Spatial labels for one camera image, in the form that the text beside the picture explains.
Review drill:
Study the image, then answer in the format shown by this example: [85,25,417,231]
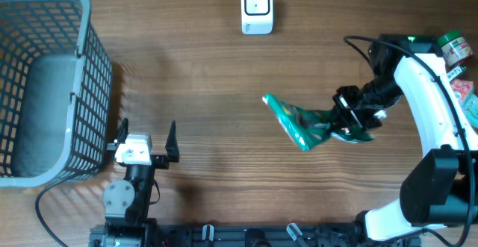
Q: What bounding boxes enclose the green 3M gloves package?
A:
[262,93,373,151]

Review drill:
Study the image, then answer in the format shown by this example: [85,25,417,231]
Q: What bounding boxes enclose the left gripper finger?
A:
[165,121,180,162]
[114,118,128,145]

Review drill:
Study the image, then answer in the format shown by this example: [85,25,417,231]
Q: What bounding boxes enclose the green lid plastic jar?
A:
[438,31,474,68]

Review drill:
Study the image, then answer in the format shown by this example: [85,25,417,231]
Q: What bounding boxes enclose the red white small packet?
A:
[450,78,474,106]

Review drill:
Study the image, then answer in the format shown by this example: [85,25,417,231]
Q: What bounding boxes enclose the grey plastic shopping basket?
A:
[1,0,113,188]

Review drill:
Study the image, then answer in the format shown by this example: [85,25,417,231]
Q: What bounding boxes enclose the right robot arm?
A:
[333,34,477,246]

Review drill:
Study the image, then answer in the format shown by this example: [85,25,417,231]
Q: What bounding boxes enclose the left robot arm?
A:
[89,119,180,247]

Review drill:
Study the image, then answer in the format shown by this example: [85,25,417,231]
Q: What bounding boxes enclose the light green wipes packet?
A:
[462,94,478,129]

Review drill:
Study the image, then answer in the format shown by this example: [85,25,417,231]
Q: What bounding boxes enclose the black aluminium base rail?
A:
[89,223,381,247]

